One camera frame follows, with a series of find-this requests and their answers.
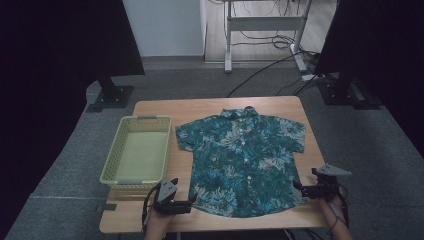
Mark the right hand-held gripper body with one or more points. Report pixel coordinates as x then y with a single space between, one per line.
328 181

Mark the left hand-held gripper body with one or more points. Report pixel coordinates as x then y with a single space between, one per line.
168 200

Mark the teal floral short-sleeve shirt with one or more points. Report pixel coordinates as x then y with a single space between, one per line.
241 160

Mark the person's left hand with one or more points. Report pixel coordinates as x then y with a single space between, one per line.
160 218

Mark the person's right hand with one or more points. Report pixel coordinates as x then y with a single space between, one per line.
333 206

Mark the light green plastic basket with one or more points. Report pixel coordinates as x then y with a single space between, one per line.
140 153

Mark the black stand base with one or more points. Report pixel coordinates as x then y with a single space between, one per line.
346 93
111 95

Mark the white power strip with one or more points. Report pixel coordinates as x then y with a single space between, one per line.
309 77

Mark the black curtain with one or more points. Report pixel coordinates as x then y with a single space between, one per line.
50 66
376 40

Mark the black table edge bracket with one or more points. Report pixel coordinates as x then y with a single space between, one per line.
106 207

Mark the white metal desk frame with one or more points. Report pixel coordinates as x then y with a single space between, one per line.
266 23

